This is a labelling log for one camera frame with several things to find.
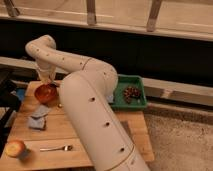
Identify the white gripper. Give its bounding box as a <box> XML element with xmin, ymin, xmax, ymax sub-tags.
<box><xmin>36</xmin><ymin>62</ymin><xmax>56</xmax><ymax>85</ymax></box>

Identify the black handled brush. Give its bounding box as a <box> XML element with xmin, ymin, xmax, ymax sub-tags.
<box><xmin>50</xmin><ymin>83</ymin><xmax>60</xmax><ymax>88</ymax></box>

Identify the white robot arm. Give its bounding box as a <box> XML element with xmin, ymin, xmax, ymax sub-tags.
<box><xmin>25</xmin><ymin>35</ymin><xmax>150</xmax><ymax>171</ymax></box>

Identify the red bowl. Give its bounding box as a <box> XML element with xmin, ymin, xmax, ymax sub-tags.
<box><xmin>34</xmin><ymin>84</ymin><xmax>57</xmax><ymax>104</ymax></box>

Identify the grey cloth upper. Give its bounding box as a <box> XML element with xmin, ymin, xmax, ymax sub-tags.
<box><xmin>32</xmin><ymin>105</ymin><xmax>50</xmax><ymax>118</ymax></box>

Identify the grey cloth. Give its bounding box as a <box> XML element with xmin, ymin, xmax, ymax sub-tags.
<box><xmin>28</xmin><ymin>117</ymin><xmax>45</xmax><ymax>130</ymax></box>
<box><xmin>32</xmin><ymin>105</ymin><xmax>50</xmax><ymax>118</ymax></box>

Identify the grey cloth lower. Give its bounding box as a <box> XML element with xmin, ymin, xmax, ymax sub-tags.
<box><xmin>28</xmin><ymin>117</ymin><xmax>45</xmax><ymax>130</ymax></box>

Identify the grey sponge block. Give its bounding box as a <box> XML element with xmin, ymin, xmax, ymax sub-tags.
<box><xmin>107</xmin><ymin>94</ymin><xmax>114</xmax><ymax>103</ymax></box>

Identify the yellow red apple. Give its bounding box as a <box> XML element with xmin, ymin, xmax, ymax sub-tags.
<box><xmin>5</xmin><ymin>140</ymin><xmax>26</xmax><ymax>158</ymax></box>

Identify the green plastic tray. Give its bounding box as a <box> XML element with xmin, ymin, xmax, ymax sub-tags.
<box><xmin>109</xmin><ymin>75</ymin><xmax>147</xmax><ymax>110</ymax></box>

